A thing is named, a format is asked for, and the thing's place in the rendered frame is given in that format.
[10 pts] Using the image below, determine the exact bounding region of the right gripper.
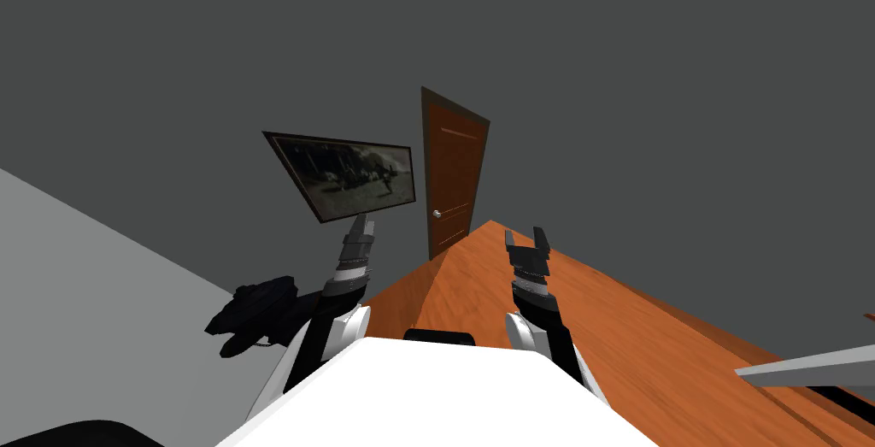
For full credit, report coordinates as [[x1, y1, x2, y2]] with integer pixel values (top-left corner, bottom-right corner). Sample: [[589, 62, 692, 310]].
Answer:
[[503, 226, 553, 284]]

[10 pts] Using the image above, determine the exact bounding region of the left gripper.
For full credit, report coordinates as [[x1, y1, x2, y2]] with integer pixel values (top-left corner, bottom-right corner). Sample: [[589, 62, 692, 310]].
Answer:
[[338, 214, 377, 276]]

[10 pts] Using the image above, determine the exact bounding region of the brown wooden door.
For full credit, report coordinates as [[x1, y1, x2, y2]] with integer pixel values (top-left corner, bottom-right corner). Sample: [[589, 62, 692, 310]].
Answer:
[[420, 87, 491, 262]]

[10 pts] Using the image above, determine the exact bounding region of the black angular object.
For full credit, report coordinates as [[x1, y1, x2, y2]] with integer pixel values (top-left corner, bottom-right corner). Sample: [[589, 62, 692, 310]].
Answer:
[[204, 275, 324, 360]]

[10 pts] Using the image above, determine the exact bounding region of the orange wooden table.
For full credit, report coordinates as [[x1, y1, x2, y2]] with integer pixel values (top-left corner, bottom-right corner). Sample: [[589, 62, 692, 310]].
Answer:
[[361, 219, 875, 447]]

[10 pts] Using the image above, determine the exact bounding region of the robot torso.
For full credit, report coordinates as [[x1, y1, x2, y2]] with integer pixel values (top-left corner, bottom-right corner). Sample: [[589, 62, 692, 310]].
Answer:
[[214, 327, 661, 447]]

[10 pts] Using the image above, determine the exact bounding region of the grey flat slab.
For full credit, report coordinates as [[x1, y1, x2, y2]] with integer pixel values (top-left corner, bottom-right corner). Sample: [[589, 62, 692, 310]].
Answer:
[[734, 344, 875, 390]]

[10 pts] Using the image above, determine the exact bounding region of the dark framed wall picture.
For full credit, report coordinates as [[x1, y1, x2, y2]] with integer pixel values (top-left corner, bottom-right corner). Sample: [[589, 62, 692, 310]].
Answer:
[[261, 130, 418, 226]]

